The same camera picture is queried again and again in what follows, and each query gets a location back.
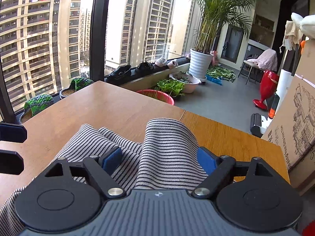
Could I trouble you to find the green knitted slipper near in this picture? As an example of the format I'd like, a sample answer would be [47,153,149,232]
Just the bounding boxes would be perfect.
[19,94,54,124]

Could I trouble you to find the black shoe right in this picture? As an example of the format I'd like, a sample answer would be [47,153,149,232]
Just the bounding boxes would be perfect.
[135,61,154,77]

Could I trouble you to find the pink slipper left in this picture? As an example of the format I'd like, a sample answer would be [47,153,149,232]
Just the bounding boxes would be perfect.
[155,57,168,67]

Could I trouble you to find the black shoe left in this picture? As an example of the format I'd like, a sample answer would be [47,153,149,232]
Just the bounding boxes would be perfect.
[105,65,131,82]

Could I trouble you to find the pink basin with plants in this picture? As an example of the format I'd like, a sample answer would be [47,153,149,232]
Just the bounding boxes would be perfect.
[169,72,201,94]

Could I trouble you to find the tall potted palm plant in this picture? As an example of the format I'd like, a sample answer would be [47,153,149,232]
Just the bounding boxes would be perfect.
[193,0,257,54]

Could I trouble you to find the black white floor appliance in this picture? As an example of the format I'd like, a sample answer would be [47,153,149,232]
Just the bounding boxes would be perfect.
[250,113,272,138]

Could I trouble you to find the green leafy vegetable plant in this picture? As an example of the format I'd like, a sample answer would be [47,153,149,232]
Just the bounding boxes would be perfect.
[154,79,185,98]

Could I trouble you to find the red plastic basin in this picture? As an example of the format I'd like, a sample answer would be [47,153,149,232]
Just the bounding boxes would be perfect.
[137,89,175,105]

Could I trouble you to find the pink slipper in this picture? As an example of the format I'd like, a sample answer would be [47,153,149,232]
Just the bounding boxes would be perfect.
[155,57,168,67]
[167,59,178,69]

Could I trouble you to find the large cardboard box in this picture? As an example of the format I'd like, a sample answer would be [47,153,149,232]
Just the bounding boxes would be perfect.
[261,39,315,170]

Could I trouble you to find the white goose plush toy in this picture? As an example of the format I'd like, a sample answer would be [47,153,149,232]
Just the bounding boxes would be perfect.
[291,13,315,39]

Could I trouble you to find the black shoe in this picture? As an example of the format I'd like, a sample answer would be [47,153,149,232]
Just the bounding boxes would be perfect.
[135,61,154,77]
[105,65,131,82]

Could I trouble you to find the grey black striped garment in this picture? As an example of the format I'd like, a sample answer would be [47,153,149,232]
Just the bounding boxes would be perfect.
[0,118,209,236]

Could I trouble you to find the chair with pink cloth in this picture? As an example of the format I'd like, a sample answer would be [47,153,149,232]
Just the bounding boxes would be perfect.
[238,49,278,84]

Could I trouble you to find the pink slipper right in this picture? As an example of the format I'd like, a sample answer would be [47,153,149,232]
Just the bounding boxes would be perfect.
[167,59,178,69]

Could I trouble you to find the green vegetables on floor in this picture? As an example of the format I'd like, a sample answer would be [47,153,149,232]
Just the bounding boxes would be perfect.
[206,65,236,83]

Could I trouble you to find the blue plastic bag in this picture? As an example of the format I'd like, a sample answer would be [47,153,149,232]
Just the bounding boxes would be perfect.
[206,75,223,86]

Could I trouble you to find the green knitted slipper far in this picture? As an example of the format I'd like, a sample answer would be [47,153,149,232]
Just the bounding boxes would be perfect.
[59,77,94,99]

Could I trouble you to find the green knitted slipper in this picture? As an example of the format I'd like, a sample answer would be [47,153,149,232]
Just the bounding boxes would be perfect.
[19,94,54,124]
[59,77,94,99]

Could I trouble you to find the white ribbed plant pot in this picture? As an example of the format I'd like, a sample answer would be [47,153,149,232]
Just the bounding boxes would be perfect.
[188,49,213,79]

